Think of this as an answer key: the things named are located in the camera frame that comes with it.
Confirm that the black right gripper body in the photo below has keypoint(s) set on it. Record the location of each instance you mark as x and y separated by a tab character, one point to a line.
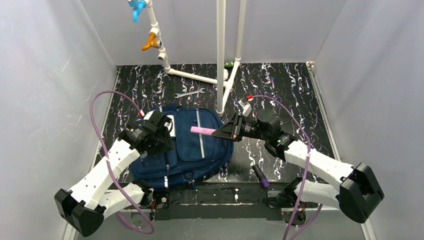
236	126

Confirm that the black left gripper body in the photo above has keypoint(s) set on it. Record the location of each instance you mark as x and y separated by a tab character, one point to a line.
160	133

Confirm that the pink highlighter pen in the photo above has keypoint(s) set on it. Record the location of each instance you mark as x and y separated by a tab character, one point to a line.
202	130

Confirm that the navy blue student backpack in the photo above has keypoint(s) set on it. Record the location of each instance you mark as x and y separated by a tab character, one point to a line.
195	156

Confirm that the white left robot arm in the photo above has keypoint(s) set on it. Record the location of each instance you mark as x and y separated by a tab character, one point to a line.
87	203

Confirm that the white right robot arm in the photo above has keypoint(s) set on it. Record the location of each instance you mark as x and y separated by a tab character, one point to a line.
354	190

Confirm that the silver wrench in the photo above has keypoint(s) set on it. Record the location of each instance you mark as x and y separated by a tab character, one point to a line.
198	91

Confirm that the purple marker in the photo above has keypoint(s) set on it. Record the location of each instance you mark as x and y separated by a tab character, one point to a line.
260	175

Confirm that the green tap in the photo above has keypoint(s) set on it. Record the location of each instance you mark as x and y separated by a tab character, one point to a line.
229	65

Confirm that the orange tap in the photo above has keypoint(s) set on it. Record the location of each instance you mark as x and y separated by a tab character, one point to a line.
152	42

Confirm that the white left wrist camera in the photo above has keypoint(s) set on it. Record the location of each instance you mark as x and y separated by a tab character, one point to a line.
169	120

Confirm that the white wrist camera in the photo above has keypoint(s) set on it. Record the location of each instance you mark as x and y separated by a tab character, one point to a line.
169	120
245	107

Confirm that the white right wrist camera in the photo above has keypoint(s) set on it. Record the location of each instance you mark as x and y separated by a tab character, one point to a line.
245	107

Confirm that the white PVC pipe frame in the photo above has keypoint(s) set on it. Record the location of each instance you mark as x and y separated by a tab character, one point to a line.
224	80

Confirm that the aluminium frame rail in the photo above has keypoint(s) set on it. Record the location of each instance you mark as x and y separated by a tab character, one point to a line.
177	146

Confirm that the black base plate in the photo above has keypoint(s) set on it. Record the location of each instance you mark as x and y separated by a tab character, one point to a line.
220	200

